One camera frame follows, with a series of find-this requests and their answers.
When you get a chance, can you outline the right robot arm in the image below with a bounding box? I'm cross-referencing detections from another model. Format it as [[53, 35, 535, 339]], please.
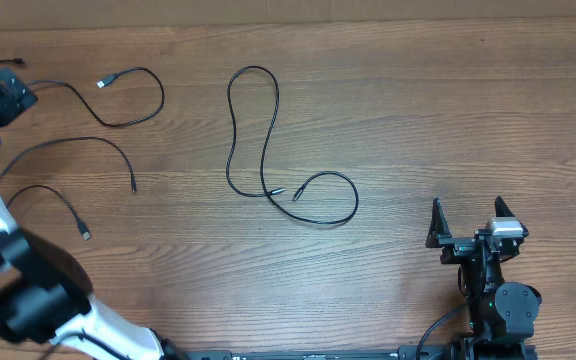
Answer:
[[415, 197, 542, 360]]

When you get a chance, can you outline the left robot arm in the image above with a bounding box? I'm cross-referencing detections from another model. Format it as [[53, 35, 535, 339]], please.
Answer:
[[0, 68, 185, 359]]

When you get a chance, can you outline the black USB cable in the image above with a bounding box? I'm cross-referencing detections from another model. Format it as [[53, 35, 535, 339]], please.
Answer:
[[0, 57, 166, 129]]

